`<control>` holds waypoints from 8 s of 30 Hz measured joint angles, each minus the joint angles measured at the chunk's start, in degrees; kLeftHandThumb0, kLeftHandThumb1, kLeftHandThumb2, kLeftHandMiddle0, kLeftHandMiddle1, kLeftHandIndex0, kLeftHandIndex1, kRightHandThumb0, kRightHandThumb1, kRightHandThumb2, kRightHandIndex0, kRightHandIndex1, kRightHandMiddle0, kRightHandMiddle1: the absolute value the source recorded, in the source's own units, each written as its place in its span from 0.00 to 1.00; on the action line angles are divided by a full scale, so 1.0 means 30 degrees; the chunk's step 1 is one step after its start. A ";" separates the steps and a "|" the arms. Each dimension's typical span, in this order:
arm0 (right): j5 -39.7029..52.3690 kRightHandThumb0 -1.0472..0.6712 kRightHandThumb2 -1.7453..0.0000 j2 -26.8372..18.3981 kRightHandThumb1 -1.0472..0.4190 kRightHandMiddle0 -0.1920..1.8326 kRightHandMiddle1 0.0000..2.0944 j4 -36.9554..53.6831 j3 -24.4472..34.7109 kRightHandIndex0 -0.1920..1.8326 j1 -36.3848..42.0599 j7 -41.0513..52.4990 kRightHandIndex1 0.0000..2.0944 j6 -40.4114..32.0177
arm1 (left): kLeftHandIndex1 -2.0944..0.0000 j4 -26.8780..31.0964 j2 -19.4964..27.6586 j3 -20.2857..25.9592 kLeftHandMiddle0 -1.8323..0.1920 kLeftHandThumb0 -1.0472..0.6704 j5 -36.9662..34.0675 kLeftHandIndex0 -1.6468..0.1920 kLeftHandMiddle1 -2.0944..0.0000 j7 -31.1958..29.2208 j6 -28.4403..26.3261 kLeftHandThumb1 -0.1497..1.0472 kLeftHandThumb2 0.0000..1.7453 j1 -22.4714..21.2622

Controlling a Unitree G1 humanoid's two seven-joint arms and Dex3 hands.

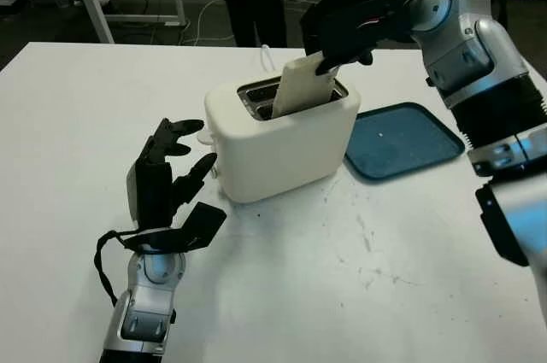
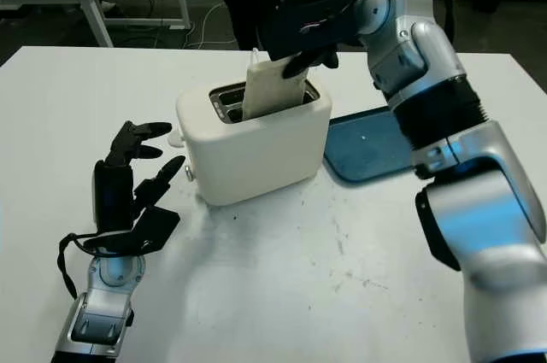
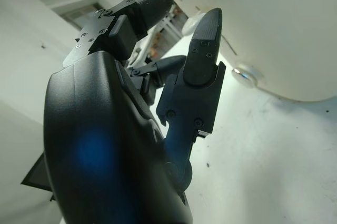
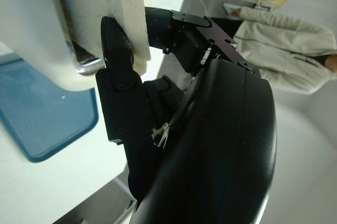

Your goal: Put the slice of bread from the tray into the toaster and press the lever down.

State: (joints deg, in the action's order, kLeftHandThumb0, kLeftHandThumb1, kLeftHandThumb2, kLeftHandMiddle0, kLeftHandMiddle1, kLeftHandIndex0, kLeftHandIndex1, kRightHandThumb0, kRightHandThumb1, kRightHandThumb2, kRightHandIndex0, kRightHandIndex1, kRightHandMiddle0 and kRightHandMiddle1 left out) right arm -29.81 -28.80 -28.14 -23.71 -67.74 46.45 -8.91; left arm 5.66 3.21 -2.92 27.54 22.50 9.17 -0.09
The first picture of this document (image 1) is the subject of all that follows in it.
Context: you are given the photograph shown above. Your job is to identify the blue plastic tray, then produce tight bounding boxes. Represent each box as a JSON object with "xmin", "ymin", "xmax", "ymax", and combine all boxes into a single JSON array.
[{"xmin": 344, "ymin": 101, "xmax": 466, "ymax": 185}]

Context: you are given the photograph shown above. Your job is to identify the white two-slot toaster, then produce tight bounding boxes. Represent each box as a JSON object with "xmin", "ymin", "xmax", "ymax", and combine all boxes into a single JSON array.
[{"xmin": 203, "ymin": 76, "xmax": 362, "ymax": 204}]

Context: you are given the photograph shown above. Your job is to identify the white bread slice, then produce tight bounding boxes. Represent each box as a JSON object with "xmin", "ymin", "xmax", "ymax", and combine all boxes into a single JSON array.
[{"xmin": 272, "ymin": 51, "xmax": 341, "ymax": 119}]

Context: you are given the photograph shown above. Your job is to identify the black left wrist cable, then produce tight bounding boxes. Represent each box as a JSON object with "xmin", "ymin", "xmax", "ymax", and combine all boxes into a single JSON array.
[{"xmin": 93, "ymin": 230, "xmax": 150, "ymax": 307}]

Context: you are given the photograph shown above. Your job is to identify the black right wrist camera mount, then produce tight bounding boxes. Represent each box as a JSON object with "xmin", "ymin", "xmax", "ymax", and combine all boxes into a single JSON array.
[{"xmin": 323, "ymin": 0, "xmax": 418, "ymax": 47}]

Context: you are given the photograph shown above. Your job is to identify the person in white jacket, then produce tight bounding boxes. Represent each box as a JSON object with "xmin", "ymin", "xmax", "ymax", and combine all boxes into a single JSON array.
[{"xmin": 215, "ymin": 0, "xmax": 288, "ymax": 49}]

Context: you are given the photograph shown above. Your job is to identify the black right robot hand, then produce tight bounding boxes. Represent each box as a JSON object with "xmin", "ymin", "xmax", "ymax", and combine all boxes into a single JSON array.
[{"xmin": 300, "ymin": 0, "xmax": 388, "ymax": 77}]

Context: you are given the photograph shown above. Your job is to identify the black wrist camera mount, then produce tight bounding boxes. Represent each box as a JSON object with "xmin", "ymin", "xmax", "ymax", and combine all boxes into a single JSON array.
[
  {"xmin": 323, "ymin": 0, "xmax": 418, "ymax": 47},
  {"xmin": 121, "ymin": 202, "xmax": 228, "ymax": 254}
]

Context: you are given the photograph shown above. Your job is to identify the white toaster power cord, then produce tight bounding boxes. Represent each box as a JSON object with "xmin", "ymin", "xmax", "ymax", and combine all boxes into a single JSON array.
[{"xmin": 259, "ymin": 44, "xmax": 277, "ymax": 72}]

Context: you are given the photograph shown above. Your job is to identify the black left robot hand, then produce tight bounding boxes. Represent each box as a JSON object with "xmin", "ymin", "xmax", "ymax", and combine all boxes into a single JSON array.
[{"xmin": 125, "ymin": 117, "xmax": 219, "ymax": 231}]

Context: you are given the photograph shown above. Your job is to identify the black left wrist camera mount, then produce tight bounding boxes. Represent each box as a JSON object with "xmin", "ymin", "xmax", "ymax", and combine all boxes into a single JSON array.
[{"xmin": 121, "ymin": 202, "xmax": 228, "ymax": 254}]

